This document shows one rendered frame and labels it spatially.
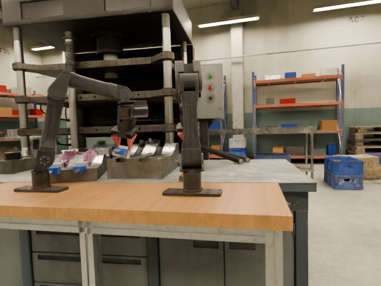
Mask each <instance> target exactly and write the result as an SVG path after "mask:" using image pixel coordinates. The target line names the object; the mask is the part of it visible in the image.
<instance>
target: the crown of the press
mask: <svg viewBox="0 0 381 286"><path fill-rule="evenodd" d="M1 1H2V16H3V26H4V27H6V28H8V29H11V30H13V28H14V27H18V28H21V29H22V35H25V36H28V37H30V38H32V39H35V40H37V41H40V42H42V43H44V44H47V45H49V46H51V47H54V48H56V49H59V50H61V51H63V52H64V42H65V40H63V37H65V32H66V31H70V32H72V33H73V37H74V38H75V41H73V42H74V43H73V44H74V45H75V53H85V52H96V55H97V56H98V57H101V58H104V60H116V59H118V58H123V57H125V52H124V49H136V48H151V47H162V17H161V14H162V13H169V15H170V34H171V46H173V45H180V42H181V41H186V42H187V45H188V44H192V23H191V21H190V18H189V16H188V14H187V12H186V10H185V7H184V5H183V3H182V1H181V0H1ZM104 78H105V79H106V80H112V81H113V80H118V79H119V74H118V73H105V74H104Z"/></svg>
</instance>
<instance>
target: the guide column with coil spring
mask: <svg viewBox="0 0 381 286"><path fill-rule="evenodd" d="M66 36H69V37H73V33H72V32H70V31H66V32H65V37H66ZM67 41H71V42H73V40H72V39H65V42H67ZM68 93H69V112H70V131H71V148H72V149H79V134H78V115H77V95H76V89H72V88H69V87H68Z"/></svg>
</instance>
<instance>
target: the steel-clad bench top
mask: <svg viewBox="0 0 381 286"><path fill-rule="evenodd" d="M31 171H33V170H28V171H24V172H20V173H16V174H0V183H6V182H32V177H31ZM181 173H182V172H180V166H179V167H177V168H176V169H174V171H172V172H171V173H169V174H168V175H167V176H165V177H164V178H163V179H108V177H107V171H106V172H105V173H104V174H103V175H102V176H101V177H100V178H99V179H98V180H89V181H78V182H103V183H183V182H180V181H179V176H180V175H181ZM201 183H317V182H316V181H314V180H313V179H312V178H310V177H309V176H308V175H306V174H305V173H304V172H302V171H300V169H298V168H297V167H295V166H294V165H292V164H291V163H290V162H289V161H287V160H285V159H250V162H249V163H247V162H243V164H238V163H236V162H233V161H230V160H204V171H201Z"/></svg>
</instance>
